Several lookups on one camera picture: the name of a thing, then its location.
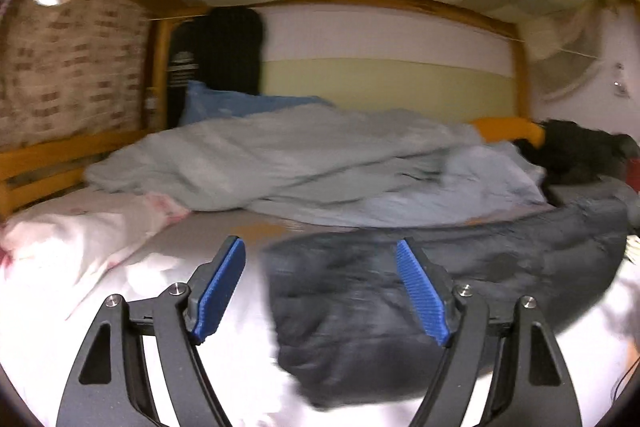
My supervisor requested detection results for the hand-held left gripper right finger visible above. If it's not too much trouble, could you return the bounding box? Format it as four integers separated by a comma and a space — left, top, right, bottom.
395, 237, 584, 427

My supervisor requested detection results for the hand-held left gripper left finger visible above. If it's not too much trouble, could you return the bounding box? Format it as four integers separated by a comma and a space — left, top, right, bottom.
55, 235, 247, 427

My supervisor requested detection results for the dark puffer jacket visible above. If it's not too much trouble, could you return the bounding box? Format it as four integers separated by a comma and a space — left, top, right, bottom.
260, 192, 633, 410

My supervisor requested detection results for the white bedsheet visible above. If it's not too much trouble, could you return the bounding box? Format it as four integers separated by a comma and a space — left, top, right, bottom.
0, 184, 640, 427

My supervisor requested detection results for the light grey-blue duvet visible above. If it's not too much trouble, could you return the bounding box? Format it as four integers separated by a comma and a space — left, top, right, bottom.
82, 104, 556, 228

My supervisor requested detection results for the white pink floral pillow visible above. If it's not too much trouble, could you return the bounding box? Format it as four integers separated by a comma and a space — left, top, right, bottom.
0, 192, 191, 323

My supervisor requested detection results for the orange cushion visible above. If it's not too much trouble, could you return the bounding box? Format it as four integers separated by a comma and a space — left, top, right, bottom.
470, 117, 546, 148

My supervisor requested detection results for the blue pillow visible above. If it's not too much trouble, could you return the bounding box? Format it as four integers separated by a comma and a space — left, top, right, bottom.
177, 81, 336, 128

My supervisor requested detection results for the black garment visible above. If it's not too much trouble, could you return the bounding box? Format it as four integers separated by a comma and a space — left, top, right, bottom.
515, 119, 638, 188

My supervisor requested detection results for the white fan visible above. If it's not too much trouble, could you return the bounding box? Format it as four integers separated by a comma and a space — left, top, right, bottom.
525, 0, 608, 102

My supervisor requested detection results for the brick pattern curtain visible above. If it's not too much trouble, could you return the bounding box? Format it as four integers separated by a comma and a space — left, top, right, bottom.
0, 0, 153, 152

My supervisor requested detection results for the wooden bed frame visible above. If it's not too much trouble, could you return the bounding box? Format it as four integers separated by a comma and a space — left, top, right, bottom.
0, 0, 551, 215

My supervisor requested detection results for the white wall socket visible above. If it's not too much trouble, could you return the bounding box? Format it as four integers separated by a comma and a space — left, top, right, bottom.
611, 63, 629, 98

